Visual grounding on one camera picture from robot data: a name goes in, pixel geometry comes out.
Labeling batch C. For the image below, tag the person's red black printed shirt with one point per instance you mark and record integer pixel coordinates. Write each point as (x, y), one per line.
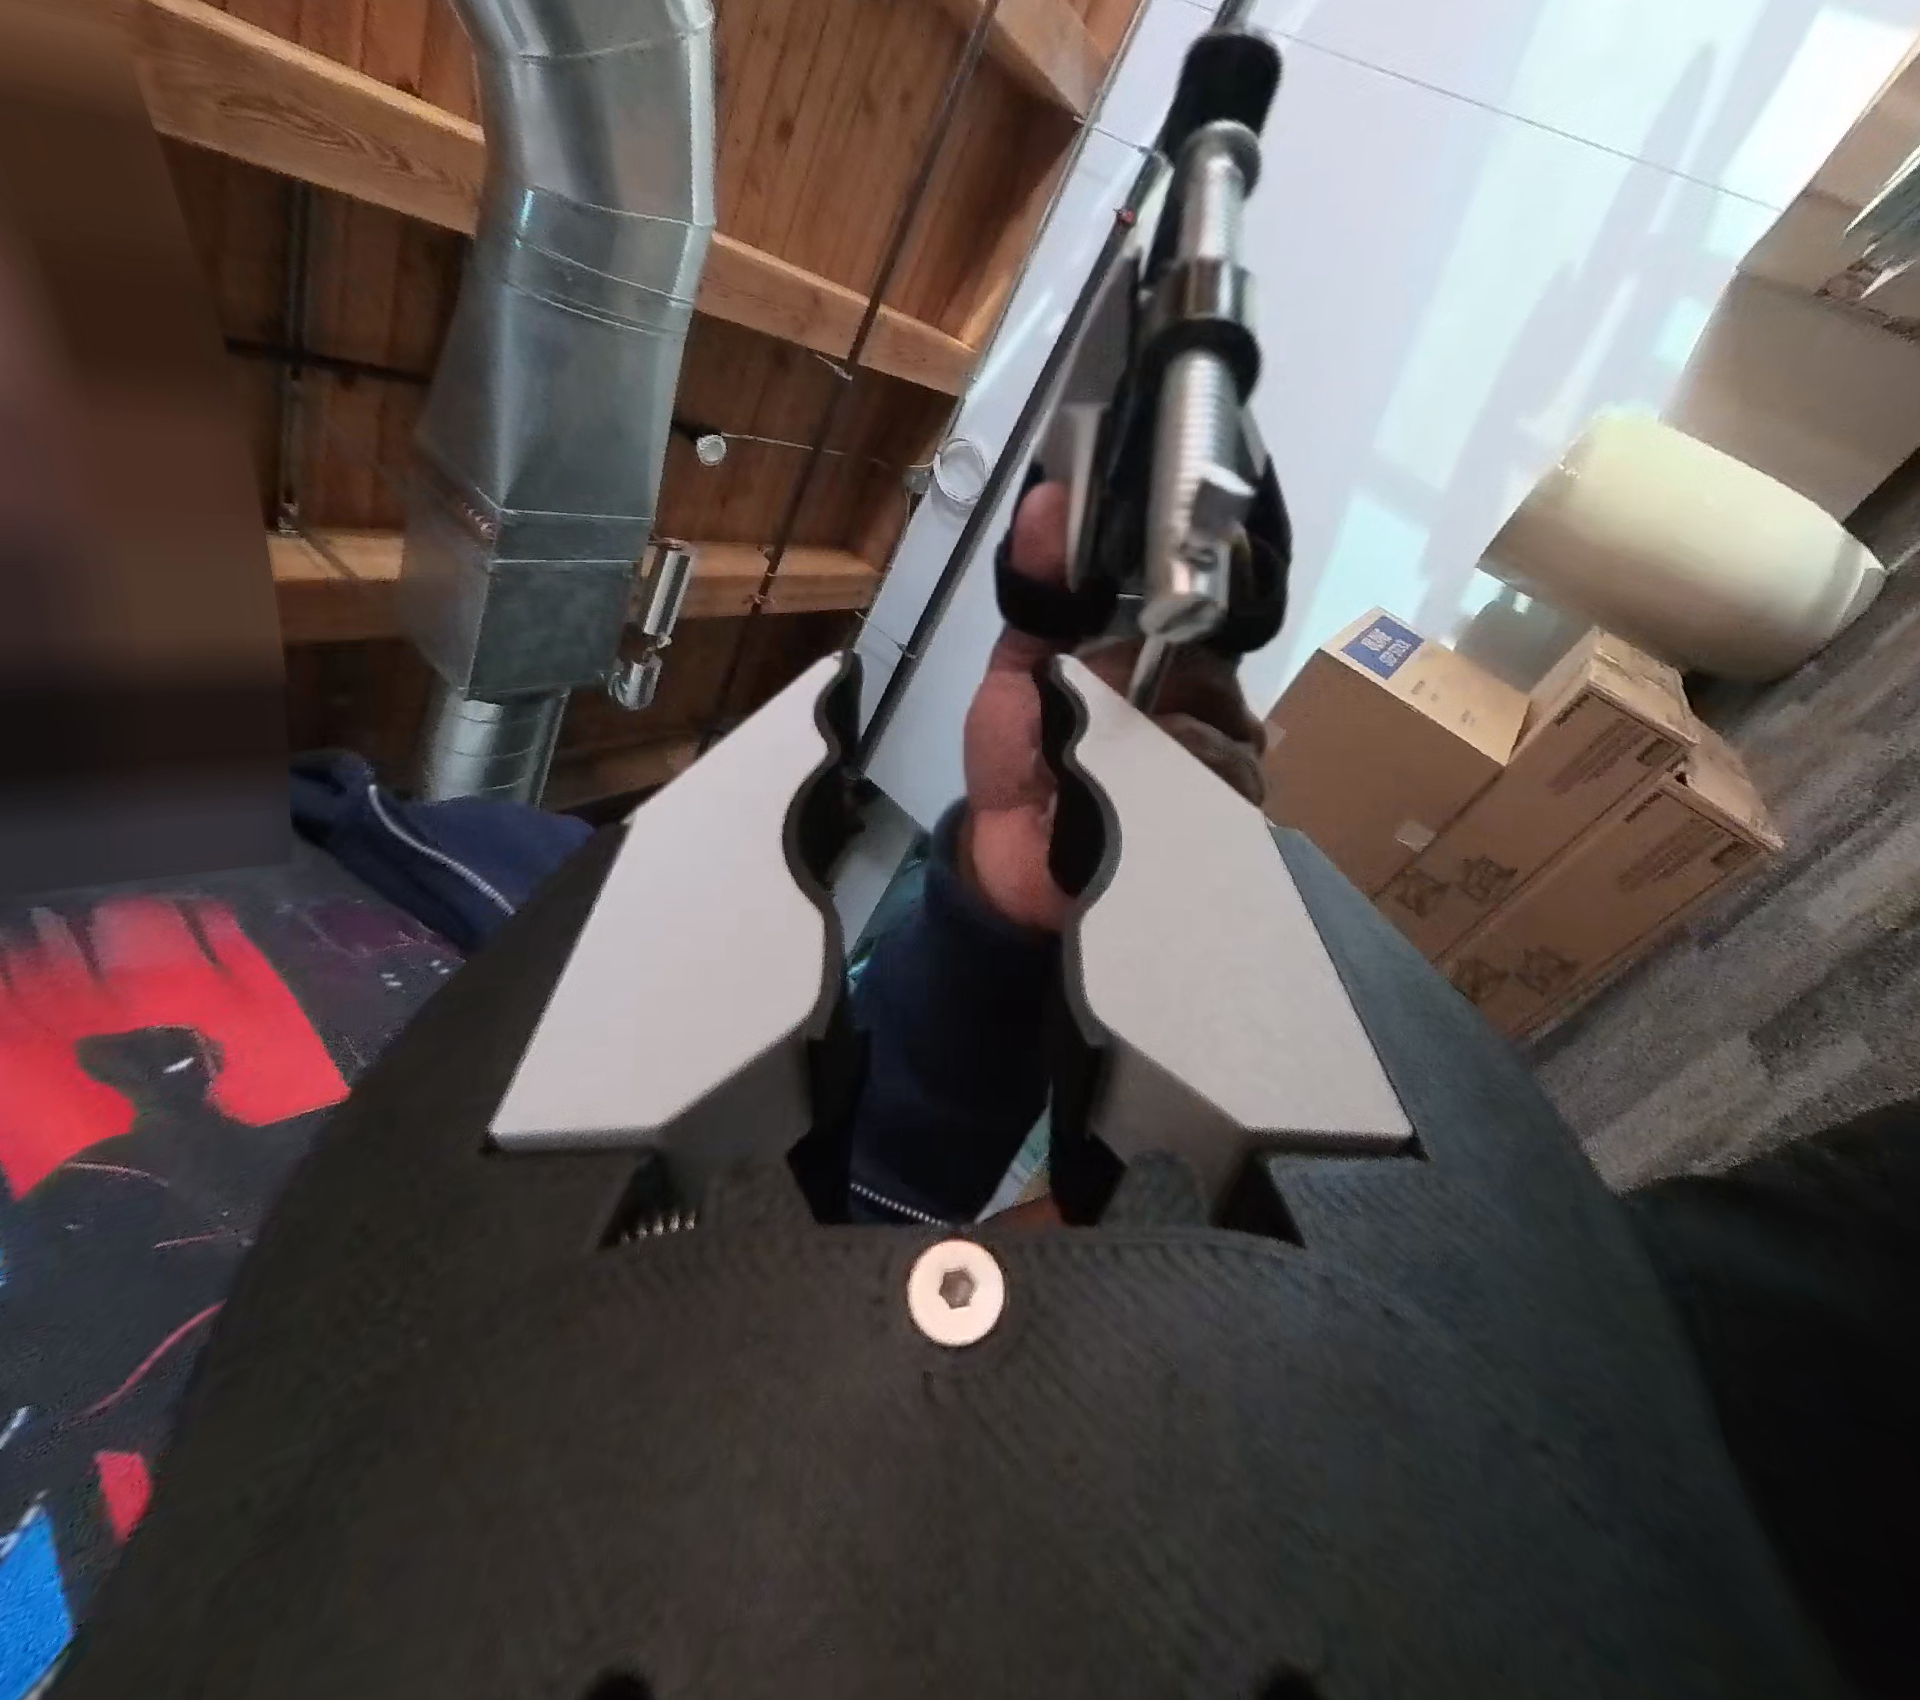
(150, 1100)

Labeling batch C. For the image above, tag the cardboard box with blue label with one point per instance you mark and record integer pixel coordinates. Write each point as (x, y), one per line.
(1381, 740)

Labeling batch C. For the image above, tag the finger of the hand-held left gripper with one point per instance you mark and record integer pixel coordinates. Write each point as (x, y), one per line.
(1102, 411)

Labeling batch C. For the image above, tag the stack of cardboard boxes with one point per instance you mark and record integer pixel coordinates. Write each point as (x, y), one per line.
(1590, 861)

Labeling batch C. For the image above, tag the chrome sprinkler fitting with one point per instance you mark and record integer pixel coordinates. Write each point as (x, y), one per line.
(661, 591)

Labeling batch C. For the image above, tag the person's dark blue top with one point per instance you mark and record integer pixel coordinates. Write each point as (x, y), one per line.
(435, 845)

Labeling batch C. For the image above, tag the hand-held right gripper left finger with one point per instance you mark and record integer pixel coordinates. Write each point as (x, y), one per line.
(675, 981)

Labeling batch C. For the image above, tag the cream plastic wrap roll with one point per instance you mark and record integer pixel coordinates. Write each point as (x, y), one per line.
(1680, 544)

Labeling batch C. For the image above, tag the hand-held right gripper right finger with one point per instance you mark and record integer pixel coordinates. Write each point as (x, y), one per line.
(1231, 981)

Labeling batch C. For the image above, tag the silver ventilation duct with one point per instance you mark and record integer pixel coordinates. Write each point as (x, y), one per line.
(555, 305)

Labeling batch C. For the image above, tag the black C-clamp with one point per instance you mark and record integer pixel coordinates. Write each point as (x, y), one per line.
(1215, 381)

